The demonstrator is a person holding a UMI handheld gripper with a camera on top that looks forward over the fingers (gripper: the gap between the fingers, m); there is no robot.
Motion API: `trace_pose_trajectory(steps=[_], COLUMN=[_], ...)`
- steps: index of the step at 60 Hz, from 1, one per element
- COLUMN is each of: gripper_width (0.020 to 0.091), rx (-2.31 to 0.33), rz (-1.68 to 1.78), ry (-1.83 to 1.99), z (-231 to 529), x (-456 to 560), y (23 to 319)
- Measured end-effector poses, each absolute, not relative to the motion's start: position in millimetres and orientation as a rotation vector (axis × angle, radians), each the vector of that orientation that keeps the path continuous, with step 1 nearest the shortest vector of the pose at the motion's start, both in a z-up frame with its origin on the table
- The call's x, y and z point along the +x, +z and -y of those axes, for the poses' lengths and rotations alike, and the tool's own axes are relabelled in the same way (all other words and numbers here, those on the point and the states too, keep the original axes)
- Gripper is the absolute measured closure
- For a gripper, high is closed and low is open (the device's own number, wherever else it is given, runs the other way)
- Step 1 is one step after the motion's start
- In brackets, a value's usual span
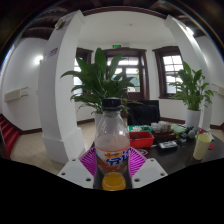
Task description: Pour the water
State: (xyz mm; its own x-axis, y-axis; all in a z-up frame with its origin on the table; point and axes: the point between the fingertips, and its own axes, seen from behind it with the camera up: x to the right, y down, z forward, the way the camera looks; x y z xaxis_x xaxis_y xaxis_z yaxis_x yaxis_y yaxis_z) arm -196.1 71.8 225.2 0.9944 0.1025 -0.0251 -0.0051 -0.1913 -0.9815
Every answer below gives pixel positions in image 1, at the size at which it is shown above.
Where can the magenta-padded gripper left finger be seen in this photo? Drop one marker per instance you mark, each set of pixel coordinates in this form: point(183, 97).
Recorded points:
point(76, 173)

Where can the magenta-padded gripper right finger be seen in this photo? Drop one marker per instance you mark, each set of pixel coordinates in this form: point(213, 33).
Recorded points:
point(148, 173)

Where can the clear orange drink bottle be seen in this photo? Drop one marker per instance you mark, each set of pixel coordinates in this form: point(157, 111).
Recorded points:
point(112, 146)

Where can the red plastic basket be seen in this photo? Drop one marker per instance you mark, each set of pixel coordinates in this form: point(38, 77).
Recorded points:
point(141, 140)

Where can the black flat handheld device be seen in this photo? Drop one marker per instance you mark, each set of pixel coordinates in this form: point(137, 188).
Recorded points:
point(168, 144)

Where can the green flat box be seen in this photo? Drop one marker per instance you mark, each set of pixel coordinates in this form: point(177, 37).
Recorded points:
point(140, 128)

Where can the green folded cloth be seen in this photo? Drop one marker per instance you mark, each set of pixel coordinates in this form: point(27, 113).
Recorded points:
point(178, 129)

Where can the pale yellow plastic cup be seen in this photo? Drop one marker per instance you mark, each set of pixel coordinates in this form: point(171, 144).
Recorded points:
point(201, 146)

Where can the small red ball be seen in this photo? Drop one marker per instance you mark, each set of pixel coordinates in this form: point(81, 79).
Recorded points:
point(201, 131)

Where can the flat round red coaster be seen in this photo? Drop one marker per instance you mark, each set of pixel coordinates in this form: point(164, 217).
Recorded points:
point(211, 146)

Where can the leafy plant in white pot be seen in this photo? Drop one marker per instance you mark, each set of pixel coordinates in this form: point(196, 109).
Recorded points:
point(193, 90)
point(100, 80)

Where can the dark wooden double door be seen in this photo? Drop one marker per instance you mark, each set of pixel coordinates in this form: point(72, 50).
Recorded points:
point(131, 71)

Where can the dark-framed window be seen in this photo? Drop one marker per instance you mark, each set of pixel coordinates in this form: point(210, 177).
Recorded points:
point(80, 55)
point(171, 70)

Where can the green exit sign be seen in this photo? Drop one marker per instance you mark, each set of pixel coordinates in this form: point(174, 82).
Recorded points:
point(116, 46)

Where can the white wall-mounted unit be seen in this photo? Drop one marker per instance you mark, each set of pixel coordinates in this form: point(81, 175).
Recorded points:
point(220, 90)
point(15, 94)

